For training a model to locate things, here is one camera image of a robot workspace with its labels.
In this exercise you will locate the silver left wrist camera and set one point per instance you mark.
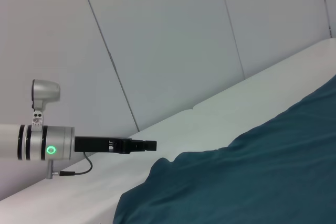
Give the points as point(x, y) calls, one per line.
point(44, 93)

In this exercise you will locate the blue teal shirt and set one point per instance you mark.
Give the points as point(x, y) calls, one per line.
point(249, 176)

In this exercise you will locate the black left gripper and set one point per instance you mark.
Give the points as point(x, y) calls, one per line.
point(99, 144)

